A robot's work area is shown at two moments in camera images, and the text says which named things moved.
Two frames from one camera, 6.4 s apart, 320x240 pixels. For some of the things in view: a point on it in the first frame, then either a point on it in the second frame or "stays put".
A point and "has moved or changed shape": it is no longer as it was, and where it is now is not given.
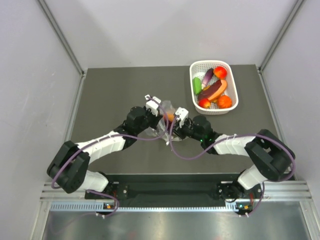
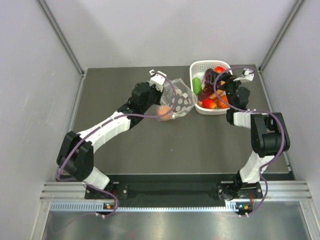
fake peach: (168, 117) has moved or changed shape
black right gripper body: (187, 130) to (230, 86)
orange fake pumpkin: (224, 101) stays put
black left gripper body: (150, 119) to (155, 95)
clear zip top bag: (164, 129) to (177, 99)
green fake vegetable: (197, 85) stays put
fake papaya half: (213, 91) stays put
